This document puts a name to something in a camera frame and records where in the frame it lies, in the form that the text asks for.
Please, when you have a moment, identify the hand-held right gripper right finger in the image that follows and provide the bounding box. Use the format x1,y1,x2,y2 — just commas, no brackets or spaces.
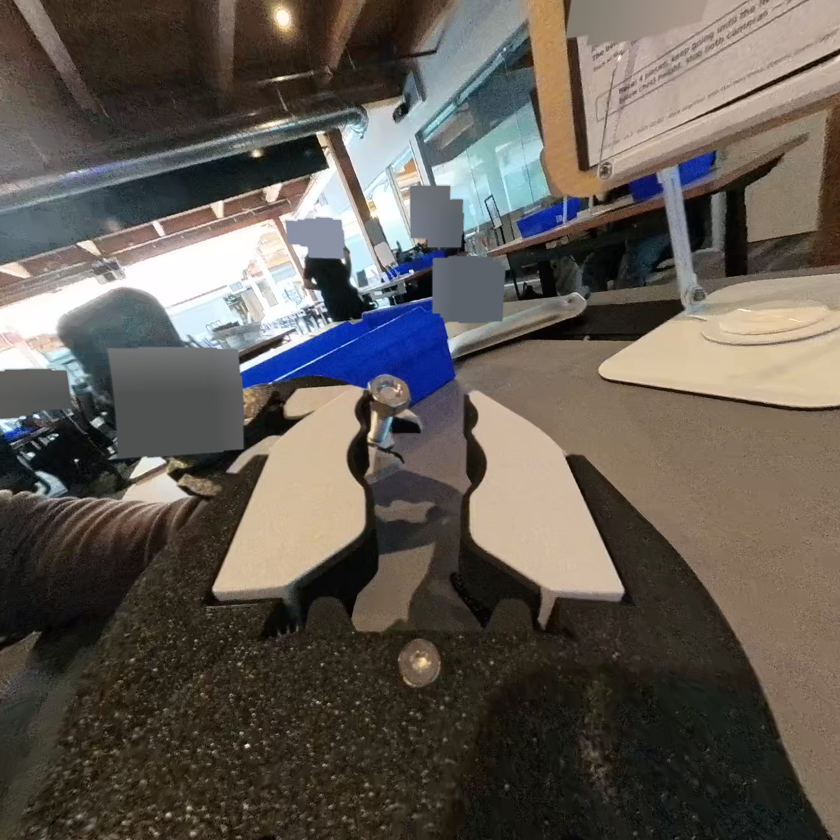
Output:
461,390,626,629

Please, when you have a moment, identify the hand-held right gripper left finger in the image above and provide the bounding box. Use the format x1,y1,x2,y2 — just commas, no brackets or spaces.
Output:
211,387,379,630

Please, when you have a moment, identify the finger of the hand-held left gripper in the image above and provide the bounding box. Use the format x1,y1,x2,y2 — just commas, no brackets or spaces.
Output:
226,435,281,475
282,386,358,422

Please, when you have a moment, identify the silver hex bolt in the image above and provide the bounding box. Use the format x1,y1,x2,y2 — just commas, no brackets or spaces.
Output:
366,402,406,462

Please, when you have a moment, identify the silver hex nut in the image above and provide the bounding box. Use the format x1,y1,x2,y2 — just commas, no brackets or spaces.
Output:
366,375,412,406

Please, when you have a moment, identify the blue plastic bin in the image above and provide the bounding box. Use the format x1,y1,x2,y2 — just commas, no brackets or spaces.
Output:
239,298,457,403

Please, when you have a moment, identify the person's left forearm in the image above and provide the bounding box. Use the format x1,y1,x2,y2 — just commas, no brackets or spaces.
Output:
0,489,211,641

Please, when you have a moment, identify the wooden work table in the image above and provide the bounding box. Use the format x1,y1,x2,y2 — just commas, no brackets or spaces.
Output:
357,266,434,309

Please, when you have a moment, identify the group of black office chairs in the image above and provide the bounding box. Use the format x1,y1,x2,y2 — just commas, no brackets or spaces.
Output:
0,394,126,496

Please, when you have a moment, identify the grey metal clamp lever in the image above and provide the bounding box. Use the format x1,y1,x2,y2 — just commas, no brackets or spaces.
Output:
449,292,588,361

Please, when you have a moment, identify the wooden side table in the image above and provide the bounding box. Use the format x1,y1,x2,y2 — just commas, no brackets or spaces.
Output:
489,134,809,278

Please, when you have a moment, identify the printed instruction sheet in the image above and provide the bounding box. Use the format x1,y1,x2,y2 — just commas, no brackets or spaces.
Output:
577,0,840,168

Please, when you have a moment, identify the brown wooden post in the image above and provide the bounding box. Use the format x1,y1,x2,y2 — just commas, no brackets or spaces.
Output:
318,131,389,263
812,108,840,269

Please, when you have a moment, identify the black ceiling camera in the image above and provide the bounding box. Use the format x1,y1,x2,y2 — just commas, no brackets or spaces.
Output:
392,69,429,124

